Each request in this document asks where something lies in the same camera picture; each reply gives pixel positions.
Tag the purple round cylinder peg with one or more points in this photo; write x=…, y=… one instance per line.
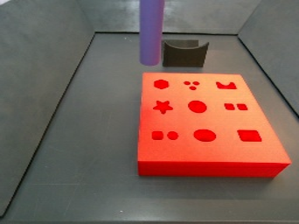
x=152, y=31

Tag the red shape sorter block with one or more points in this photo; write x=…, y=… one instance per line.
x=205, y=129

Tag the dark grey curved cradle block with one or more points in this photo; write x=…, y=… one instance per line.
x=185, y=53

